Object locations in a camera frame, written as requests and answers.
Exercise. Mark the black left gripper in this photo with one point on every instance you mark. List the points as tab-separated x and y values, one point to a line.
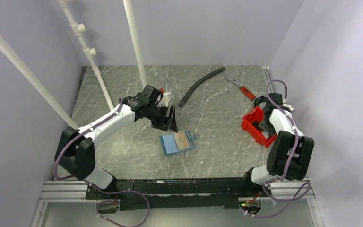
162	124

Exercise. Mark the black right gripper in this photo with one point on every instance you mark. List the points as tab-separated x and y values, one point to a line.
264	128

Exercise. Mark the blue card holder wallet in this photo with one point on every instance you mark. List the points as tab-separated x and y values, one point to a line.
169	146

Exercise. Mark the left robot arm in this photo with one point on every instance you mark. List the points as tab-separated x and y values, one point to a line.
76	148

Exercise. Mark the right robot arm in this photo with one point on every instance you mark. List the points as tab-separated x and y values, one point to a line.
291	151

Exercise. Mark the red plastic bin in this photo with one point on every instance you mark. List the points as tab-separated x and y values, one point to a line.
250	123

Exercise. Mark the black base bar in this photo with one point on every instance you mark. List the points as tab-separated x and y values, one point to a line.
132	200

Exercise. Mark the red-handled adjustable wrench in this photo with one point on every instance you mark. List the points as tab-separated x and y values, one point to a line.
242	88

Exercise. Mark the aluminium rail at right edge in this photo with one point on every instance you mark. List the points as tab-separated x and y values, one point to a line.
266	75

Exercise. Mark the aluminium rail at front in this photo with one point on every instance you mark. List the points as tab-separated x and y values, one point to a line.
79	191

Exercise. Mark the white PVC pipe frame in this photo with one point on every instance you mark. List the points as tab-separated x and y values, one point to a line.
78	30

